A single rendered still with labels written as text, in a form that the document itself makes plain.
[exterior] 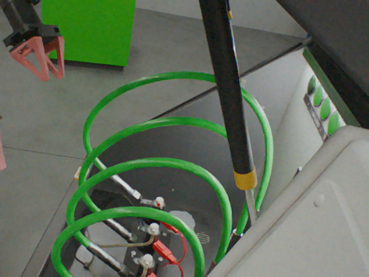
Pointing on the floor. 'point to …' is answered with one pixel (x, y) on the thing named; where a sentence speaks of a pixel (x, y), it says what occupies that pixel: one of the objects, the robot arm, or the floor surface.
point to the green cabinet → (92, 31)
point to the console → (313, 219)
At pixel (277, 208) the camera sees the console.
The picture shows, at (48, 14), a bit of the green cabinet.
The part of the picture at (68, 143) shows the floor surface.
